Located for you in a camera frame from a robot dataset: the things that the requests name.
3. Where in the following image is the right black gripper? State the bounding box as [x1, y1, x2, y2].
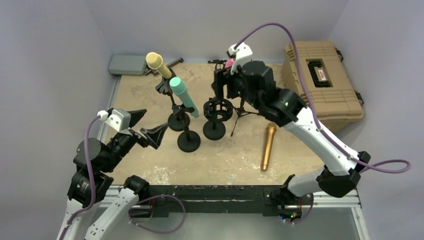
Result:
[211, 65, 261, 111]

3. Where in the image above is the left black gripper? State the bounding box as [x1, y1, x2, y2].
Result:
[101, 108, 168, 172]

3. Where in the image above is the shock mount round-base stand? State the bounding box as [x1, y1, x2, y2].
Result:
[202, 97, 233, 141]

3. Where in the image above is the teal microphone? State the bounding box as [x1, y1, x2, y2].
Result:
[169, 76, 200, 118]

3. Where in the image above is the clip round-base stand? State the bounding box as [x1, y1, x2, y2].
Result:
[177, 107, 201, 153]
[155, 76, 190, 132]

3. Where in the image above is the yellow microphone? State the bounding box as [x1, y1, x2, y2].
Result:
[145, 52, 173, 80]

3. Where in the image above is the gold microphone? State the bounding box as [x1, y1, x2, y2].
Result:
[261, 122, 277, 171]

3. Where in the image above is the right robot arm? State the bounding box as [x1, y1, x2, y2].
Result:
[211, 60, 371, 204]

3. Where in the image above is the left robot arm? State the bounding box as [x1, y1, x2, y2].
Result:
[57, 108, 169, 240]

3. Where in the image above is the pink microphone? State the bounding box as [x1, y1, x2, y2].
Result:
[224, 58, 235, 69]

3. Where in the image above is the grey pouch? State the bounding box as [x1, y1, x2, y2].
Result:
[107, 54, 147, 76]

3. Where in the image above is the tan hard case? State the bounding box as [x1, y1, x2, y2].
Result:
[281, 40, 364, 133]

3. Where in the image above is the black tripod shock-mount stand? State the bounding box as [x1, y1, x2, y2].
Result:
[207, 59, 257, 137]

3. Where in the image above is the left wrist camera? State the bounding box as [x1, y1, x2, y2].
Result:
[97, 108, 131, 132]

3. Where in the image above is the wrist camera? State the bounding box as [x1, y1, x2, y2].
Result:
[97, 108, 131, 132]
[227, 42, 253, 75]

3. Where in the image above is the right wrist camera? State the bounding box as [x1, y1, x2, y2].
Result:
[227, 42, 253, 75]

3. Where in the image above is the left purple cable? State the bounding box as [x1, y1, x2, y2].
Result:
[57, 115, 102, 240]

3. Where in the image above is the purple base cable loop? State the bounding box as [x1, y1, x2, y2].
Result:
[128, 194, 187, 235]

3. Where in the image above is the black mounting base rail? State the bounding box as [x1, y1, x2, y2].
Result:
[130, 184, 314, 220]

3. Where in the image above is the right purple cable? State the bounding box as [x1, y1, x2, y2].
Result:
[234, 22, 412, 174]

